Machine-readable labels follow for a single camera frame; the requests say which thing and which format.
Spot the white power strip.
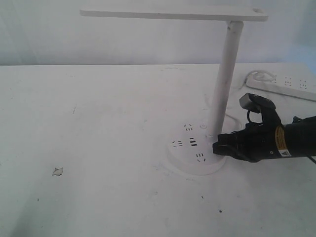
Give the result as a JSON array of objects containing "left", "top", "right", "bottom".
[{"left": 246, "top": 73, "right": 316, "bottom": 102}]

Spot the white desk lamp with sockets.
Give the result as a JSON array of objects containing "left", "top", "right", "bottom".
[{"left": 80, "top": 5, "right": 268, "bottom": 175}]

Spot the white plug in strip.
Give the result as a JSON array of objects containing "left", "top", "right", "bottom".
[{"left": 252, "top": 70, "right": 276, "bottom": 82}]

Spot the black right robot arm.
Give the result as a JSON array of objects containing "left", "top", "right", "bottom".
[{"left": 212, "top": 117, "right": 316, "bottom": 163}]

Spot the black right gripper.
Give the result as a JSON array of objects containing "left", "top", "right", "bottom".
[{"left": 212, "top": 109, "right": 286, "bottom": 162}]

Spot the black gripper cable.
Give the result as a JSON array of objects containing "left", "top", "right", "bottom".
[{"left": 245, "top": 110, "right": 264, "bottom": 124}]

